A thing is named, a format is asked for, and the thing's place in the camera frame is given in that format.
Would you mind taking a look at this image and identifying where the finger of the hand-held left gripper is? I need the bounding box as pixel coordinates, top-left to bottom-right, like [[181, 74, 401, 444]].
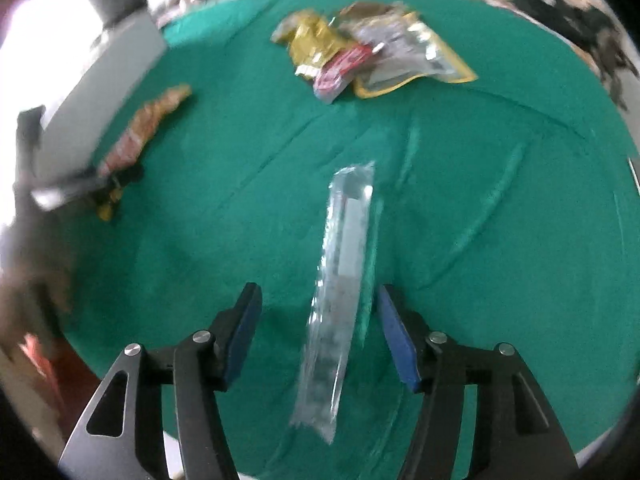
[[29, 162, 147, 212]]

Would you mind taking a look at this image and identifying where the small red snack packet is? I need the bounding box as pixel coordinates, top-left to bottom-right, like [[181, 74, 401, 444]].
[[313, 44, 375, 105]]

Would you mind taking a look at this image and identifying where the orange striped snack packet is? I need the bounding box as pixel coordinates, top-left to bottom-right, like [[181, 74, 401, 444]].
[[96, 83, 194, 222]]

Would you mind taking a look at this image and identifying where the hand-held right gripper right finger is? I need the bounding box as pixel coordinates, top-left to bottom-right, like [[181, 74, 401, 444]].
[[376, 284, 582, 480]]

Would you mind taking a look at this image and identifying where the long clear snack packet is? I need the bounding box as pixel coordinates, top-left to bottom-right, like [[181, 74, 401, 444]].
[[289, 161, 377, 445]]

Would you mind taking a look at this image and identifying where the yellow foil snack packet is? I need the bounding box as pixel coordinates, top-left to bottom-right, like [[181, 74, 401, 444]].
[[271, 9, 352, 79]]

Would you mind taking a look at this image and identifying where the gold-edged clear snack packet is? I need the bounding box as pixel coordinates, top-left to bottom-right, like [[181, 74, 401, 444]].
[[349, 7, 479, 99]]

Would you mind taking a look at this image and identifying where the white storage box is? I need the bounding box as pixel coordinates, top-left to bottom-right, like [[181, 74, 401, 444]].
[[39, 11, 169, 187]]

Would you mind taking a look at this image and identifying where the brown snack packet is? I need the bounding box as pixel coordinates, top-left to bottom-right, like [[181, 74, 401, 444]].
[[339, 1, 408, 28]]

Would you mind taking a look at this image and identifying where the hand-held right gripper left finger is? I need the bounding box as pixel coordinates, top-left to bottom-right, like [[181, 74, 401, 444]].
[[58, 282, 264, 480]]

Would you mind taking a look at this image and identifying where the orange fabric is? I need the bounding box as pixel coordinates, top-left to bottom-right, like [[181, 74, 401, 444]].
[[19, 334, 63, 403]]

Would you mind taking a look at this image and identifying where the green cloth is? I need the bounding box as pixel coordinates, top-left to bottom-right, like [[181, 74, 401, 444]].
[[64, 0, 640, 462]]

